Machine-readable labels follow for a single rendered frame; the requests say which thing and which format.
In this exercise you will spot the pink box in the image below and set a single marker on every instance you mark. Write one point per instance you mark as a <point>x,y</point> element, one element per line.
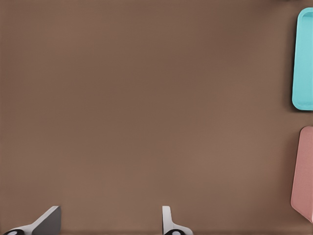
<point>304,176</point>

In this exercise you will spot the pale blue-green tray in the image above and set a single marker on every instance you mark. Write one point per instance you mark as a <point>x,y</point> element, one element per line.
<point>303,73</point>

